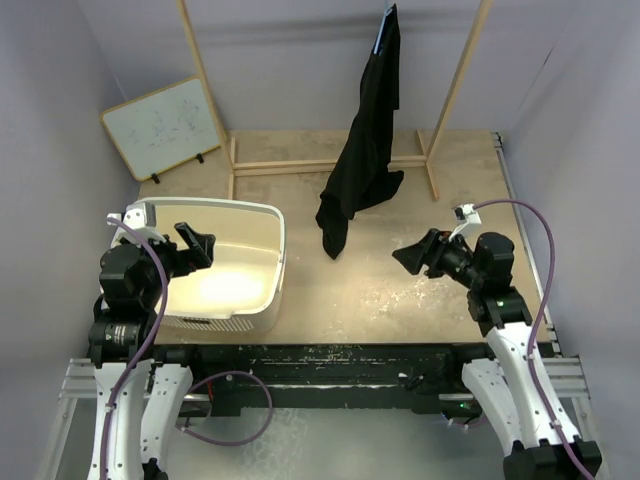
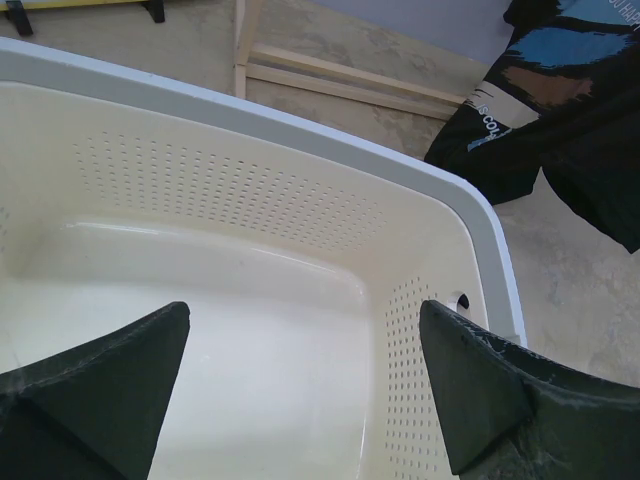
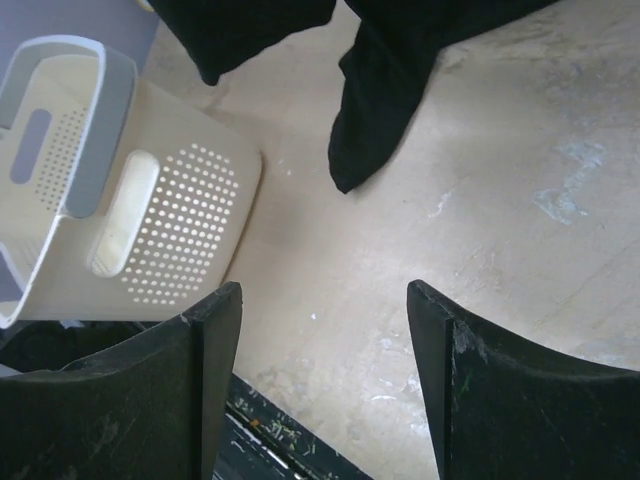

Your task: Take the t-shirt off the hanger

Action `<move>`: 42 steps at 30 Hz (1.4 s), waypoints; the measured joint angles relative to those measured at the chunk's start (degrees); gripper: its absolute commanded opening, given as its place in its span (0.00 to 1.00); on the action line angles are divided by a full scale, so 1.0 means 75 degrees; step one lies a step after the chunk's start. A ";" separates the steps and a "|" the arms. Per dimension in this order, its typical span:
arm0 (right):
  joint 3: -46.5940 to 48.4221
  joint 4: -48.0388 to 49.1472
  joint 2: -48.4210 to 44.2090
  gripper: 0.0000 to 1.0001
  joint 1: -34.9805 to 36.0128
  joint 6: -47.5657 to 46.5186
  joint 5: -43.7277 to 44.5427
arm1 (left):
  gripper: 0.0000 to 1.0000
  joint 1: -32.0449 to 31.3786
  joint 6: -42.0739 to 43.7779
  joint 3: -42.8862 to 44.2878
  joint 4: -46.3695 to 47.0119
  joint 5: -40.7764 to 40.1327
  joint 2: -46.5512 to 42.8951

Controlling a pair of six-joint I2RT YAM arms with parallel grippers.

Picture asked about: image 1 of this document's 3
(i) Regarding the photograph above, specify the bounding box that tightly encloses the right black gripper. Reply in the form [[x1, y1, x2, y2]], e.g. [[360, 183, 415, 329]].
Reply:
[[393, 227, 483, 289]]

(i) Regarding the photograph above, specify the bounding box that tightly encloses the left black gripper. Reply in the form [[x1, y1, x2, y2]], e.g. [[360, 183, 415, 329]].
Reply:
[[131, 220, 213, 305]]

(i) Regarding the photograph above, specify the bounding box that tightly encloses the black printed t shirt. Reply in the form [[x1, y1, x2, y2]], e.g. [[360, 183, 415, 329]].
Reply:
[[315, 5, 404, 259]]

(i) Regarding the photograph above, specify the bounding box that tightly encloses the light blue wire hanger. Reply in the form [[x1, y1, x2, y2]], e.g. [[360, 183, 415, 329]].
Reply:
[[372, 6, 393, 55]]

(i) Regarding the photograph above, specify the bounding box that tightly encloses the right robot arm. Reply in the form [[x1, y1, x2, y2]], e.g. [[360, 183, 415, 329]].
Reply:
[[392, 229, 602, 479]]

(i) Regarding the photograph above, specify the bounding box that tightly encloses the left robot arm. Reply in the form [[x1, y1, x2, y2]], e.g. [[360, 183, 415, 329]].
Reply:
[[88, 216, 216, 479]]

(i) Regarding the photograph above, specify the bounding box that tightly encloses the white plastic laundry basket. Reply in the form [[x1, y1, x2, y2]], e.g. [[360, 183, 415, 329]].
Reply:
[[136, 197, 286, 333]]

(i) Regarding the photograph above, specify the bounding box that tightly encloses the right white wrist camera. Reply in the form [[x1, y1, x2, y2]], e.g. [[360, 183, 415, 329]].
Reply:
[[448, 203, 482, 243]]

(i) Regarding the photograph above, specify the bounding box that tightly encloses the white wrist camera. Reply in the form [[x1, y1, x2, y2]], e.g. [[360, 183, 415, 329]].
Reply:
[[106, 201, 166, 247], [448, 203, 482, 243]]

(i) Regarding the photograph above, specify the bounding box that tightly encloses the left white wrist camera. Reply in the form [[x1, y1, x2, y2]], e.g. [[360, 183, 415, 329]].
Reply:
[[106, 201, 166, 247]]

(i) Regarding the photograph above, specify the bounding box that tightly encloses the wooden clothes rack frame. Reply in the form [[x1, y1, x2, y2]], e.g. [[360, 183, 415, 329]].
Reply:
[[176, 0, 493, 201]]

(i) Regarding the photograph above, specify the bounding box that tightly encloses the small whiteboard with wooden frame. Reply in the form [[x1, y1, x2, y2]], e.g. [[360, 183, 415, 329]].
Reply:
[[100, 77, 220, 182]]

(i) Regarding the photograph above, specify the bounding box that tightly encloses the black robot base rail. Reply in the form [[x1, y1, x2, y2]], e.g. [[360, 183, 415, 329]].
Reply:
[[151, 343, 493, 417]]

